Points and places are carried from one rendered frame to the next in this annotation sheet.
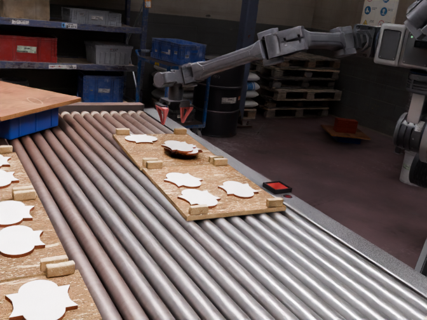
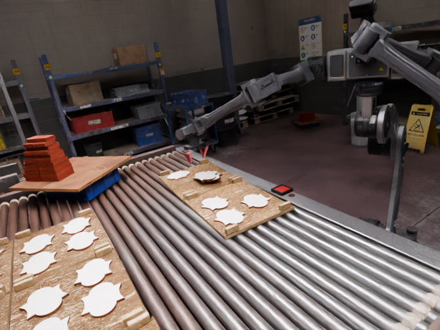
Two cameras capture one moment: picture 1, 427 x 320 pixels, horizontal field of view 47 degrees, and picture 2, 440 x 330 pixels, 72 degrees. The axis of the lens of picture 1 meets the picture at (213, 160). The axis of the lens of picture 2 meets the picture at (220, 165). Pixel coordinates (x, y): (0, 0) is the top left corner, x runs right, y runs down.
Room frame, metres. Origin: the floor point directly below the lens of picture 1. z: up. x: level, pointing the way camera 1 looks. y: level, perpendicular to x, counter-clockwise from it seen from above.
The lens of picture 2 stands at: (0.30, 0.00, 1.60)
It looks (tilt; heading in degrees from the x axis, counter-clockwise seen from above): 20 degrees down; 2
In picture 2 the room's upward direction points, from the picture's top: 8 degrees counter-clockwise
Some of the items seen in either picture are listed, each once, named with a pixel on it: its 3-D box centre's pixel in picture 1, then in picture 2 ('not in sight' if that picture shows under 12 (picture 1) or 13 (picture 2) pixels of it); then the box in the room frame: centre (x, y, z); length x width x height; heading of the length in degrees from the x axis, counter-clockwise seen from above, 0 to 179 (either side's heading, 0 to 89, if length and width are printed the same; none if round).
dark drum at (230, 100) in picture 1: (216, 94); (220, 118); (5.84, 0.05, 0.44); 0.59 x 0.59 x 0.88
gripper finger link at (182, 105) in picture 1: (180, 111); (200, 150); (1.91, 0.15, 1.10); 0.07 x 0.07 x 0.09; 42
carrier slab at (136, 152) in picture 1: (166, 149); (197, 179); (1.93, 0.20, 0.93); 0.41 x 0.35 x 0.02; 27
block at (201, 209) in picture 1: (198, 209); (232, 228); (1.33, 0.03, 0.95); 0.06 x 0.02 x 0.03; 118
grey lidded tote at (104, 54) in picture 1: (108, 53); (146, 110); (6.03, 1.42, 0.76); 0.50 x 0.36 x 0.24; 128
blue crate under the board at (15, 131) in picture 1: (7, 114); (84, 181); (2.02, 0.90, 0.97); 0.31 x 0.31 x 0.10; 72
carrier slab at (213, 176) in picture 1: (210, 188); (235, 204); (1.56, 0.00, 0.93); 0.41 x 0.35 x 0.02; 28
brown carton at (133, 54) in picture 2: not in sight; (129, 55); (5.99, 1.49, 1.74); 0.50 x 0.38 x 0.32; 122
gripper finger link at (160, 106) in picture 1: (166, 112); (190, 155); (1.87, 0.20, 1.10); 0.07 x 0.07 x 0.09; 42
